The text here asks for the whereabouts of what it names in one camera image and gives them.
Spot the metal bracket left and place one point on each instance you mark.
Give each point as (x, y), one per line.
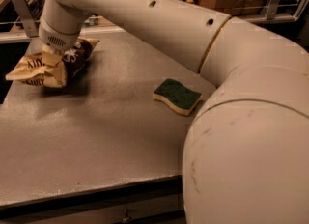
(29, 24)

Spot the green and yellow sponge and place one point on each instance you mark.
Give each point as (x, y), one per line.
(176, 96)

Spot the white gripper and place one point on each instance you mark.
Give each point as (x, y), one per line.
(57, 40)

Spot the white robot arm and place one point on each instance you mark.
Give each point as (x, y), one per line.
(246, 155)

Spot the brown and yellow chip bag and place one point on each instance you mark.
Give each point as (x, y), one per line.
(44, 69)

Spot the grey drawer with handle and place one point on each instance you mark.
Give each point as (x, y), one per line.
(134, 209)

